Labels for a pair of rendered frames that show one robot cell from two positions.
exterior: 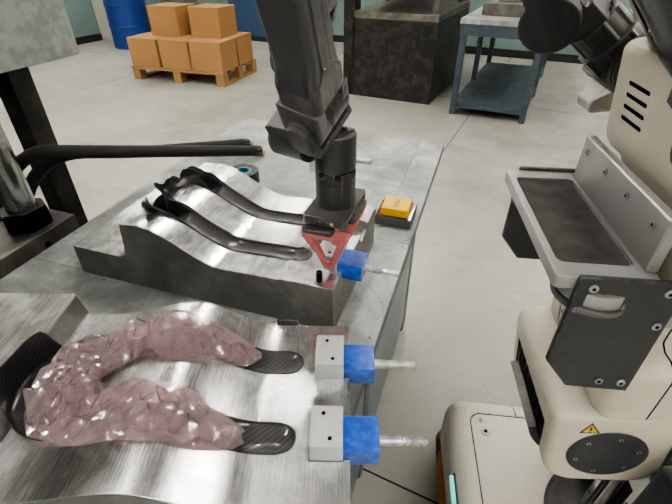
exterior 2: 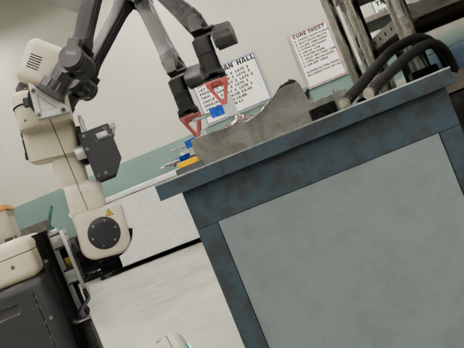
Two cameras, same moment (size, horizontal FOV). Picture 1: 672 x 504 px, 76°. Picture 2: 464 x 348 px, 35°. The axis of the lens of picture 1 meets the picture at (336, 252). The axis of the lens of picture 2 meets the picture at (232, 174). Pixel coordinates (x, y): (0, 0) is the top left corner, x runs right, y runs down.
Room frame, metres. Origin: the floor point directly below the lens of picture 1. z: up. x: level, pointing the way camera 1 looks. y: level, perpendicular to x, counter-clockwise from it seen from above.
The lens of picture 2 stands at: (2.92, -0.64, 0.79)
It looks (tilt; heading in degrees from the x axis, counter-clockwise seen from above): 1 degrees down; 163
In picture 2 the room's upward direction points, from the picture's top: 22 degrees counter-clockwise
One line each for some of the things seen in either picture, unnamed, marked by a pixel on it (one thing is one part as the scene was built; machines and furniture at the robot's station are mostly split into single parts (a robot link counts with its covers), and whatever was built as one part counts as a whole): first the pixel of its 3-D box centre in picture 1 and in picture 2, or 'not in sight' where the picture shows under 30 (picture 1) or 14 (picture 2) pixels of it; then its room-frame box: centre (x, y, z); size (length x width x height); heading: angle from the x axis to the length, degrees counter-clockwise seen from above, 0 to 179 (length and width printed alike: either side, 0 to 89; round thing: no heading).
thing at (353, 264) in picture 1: (358, 266); (188, 143); (0.55, -0.04, 0.89); 0.13 x 0.05 x 0.05; 71
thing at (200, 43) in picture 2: not in sight; (205, 45); (0.88, 0.03, 1.12); 0.07 x 0.06 x 0.07; 64
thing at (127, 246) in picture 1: (229, 229); (267, 119); (0.69, 0.20, 0.87); 0.50 x 0.26 x 0.14; 72
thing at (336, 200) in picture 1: (335, 189); (185, 103); (0.56, 0.00, 1.02); 0.10 x 0.07 x 0.07; 161
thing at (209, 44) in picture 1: (192, 41); not in sight; (5.55, 1.68, 0.37); 1.20 x 0.82 x 0.74; 72
